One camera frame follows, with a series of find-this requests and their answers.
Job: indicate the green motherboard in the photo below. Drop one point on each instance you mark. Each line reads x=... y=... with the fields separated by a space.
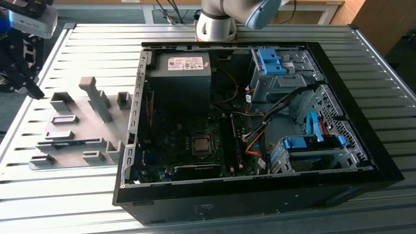
x=173 y=148

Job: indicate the black graphics card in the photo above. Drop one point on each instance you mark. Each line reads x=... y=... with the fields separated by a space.
x=197 y=171

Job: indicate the brown wooden cabinet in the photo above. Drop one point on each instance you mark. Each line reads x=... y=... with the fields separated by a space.
x=387 y=22

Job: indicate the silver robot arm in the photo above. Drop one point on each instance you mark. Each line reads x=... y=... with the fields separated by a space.
x=217 y=26

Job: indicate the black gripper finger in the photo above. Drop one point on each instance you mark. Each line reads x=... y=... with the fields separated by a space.
x=33 y=87

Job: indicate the grey power supply unit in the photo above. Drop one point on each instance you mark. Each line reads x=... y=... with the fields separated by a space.
x=179 y=83

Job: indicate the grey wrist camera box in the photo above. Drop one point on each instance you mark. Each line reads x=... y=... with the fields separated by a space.
x=33 y=23

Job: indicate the CPU socket with silver CPU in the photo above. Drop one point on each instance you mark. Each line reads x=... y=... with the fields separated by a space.
x=202 y=145

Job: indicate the black open PC case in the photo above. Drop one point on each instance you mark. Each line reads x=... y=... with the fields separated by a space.
x=247 y=200

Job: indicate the blue drive bay latch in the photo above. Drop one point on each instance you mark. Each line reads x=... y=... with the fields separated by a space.
x=271 y=64

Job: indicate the metal drive cage with latch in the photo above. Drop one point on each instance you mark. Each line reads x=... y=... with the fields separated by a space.
x=283 y=85

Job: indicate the blue-green RAM stick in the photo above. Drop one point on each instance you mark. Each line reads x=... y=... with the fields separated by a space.
x=77 y=142

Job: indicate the metal disk bay cage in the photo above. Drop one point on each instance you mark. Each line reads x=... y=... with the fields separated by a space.
x=321 y=157

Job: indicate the grey parts rack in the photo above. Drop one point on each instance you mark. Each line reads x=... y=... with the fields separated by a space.
x=82 y=122

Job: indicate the hard disk in blue carrier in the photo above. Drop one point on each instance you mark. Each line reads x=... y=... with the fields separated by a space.
x=301 y=142

